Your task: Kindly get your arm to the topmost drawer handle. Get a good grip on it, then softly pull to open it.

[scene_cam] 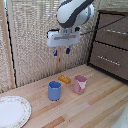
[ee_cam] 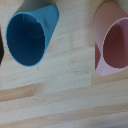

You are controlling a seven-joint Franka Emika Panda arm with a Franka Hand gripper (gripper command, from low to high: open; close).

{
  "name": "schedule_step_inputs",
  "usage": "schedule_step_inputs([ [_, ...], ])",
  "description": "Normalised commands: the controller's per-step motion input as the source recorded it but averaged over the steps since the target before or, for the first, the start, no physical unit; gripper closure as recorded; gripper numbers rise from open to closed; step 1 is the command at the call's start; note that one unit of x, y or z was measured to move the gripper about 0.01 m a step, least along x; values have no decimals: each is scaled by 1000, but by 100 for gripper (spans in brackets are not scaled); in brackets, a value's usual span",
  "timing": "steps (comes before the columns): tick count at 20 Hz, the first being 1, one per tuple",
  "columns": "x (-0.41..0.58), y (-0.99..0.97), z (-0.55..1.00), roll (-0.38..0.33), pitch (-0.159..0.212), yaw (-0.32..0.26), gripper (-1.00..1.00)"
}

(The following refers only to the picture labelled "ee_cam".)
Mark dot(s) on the blue plastic cup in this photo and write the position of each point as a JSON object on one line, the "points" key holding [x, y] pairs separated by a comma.
{"points": [[30, 36]]}

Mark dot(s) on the pink plastic cup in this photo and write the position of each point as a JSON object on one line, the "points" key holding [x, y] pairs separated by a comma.
{"points": [[115, 43]]}

